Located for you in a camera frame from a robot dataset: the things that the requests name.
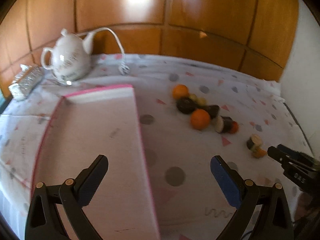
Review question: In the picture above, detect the small orange carrot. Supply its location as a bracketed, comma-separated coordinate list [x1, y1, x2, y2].
[252, 148, 267, 159]

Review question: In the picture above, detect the person right hand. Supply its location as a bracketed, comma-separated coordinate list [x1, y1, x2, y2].
[294, 192, 313, 220]

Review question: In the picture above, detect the dark round fruit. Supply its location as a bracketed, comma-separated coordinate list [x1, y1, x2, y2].
[176, 97, 197, 115]

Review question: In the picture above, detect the silver tissue box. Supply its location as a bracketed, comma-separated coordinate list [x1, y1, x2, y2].
[9, 64, 44, 101]

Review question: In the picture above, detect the patterned white tablecloth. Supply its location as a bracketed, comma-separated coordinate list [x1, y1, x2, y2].
[1, 54, 310, 239]

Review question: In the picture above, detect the white kettle power cord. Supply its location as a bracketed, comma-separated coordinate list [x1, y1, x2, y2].
[76, 26, 131, 75]

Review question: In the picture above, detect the dark avocado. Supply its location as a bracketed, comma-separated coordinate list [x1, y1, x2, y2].
[201, 105, 220, 120]

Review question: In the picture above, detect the cut pale vegetable piece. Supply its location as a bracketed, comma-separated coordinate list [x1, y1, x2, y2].
[246, 134, 263, 152]

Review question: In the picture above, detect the white ceramic electric kettle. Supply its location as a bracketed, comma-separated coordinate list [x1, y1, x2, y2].
[40, 29, 95, 84]

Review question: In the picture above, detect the pink white shallow box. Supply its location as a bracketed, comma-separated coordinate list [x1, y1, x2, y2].
[32, 84, 160, 239]

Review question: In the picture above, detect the small yellow-green fruit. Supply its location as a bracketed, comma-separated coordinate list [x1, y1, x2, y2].
[196, 98, 207, 107]
[189, 94, 197, 102]

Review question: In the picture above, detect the orange mandarin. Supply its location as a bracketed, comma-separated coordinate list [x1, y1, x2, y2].
[190, 109, 210, 131]
[172, 84, 189, 100]

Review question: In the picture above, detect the small red tomato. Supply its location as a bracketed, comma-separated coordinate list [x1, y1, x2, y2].
[229, 121, 239, 134]

